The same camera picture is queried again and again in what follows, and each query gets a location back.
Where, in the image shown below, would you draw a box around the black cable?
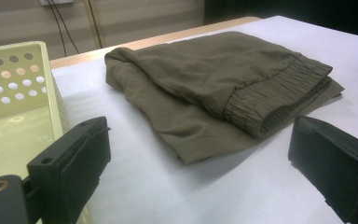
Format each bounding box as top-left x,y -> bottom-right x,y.
47,0 -> 67,58
51,0 -> 80,55

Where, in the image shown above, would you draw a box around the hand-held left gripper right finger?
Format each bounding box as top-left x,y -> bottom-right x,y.
287,115 -> 358,224

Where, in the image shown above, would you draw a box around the pale yellow perforated basket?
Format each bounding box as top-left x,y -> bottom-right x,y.
0,40 -> 95,224

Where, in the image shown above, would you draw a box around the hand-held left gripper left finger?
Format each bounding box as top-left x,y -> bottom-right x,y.
26,116 -> 112,224

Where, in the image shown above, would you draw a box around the dark brown cable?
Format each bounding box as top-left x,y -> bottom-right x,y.
88,0 -> 103,49

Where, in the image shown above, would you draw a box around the white power strip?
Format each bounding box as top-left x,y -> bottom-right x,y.
39,0 -> 75,7

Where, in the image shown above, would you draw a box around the olive green pants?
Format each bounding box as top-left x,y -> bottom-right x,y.
104,31 -> 345,165

